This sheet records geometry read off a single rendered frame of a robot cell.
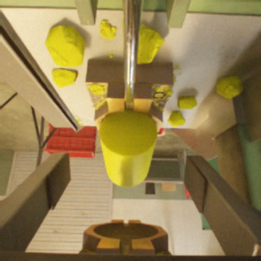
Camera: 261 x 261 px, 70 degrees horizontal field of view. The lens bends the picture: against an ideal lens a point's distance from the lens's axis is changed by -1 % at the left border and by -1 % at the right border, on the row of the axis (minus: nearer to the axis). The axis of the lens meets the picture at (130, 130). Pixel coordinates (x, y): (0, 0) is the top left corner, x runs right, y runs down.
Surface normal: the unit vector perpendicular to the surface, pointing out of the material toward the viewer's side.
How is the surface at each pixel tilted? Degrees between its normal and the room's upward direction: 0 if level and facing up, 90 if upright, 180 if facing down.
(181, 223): 90
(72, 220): 90
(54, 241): 90
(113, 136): 106
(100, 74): 90
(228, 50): 0
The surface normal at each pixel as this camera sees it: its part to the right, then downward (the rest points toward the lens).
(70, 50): 0.07, 0.78
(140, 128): 0.03, -0.57
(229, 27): -0.02, 0.95
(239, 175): -1.00, -0.03
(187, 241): 0.02, -0.32
